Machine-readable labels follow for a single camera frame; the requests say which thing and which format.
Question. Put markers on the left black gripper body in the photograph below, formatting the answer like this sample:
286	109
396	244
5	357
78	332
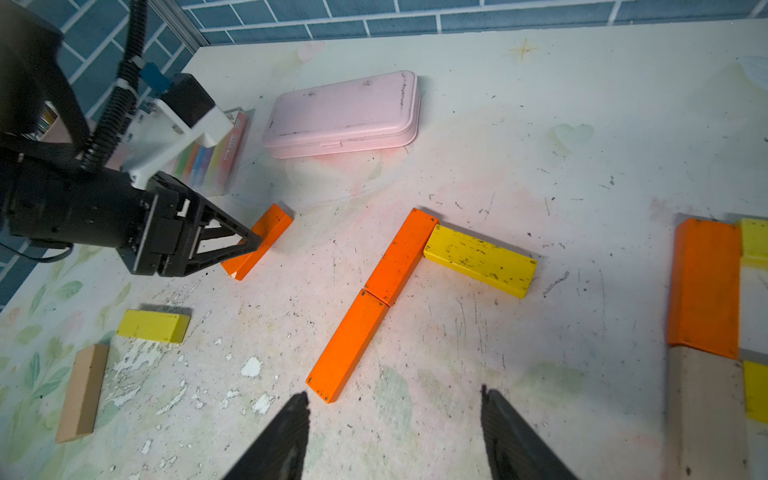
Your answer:
55	208

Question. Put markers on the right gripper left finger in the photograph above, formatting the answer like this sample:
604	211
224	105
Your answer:
279	451

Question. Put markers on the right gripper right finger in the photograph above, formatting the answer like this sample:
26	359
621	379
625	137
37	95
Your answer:
514	449

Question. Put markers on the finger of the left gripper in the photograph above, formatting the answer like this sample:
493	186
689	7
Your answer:
196	210
208	252

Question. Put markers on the orange block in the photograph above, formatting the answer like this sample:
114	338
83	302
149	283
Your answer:
349	342
270	227
704	296

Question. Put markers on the orange block low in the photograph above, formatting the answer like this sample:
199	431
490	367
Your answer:
401	257

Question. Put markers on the wooden block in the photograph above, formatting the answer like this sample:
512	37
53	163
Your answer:
705	416
80	407

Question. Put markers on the yellow block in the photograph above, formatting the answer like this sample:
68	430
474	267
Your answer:
754	243
756	391
154	326
488	263

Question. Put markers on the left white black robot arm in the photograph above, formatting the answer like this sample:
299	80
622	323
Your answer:
40	115

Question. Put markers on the colourful marker box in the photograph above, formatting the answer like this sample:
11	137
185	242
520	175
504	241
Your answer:
207	170

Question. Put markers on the pink pencil case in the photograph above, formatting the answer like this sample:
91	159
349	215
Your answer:
372	113

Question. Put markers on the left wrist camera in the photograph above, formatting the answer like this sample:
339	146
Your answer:
183	115

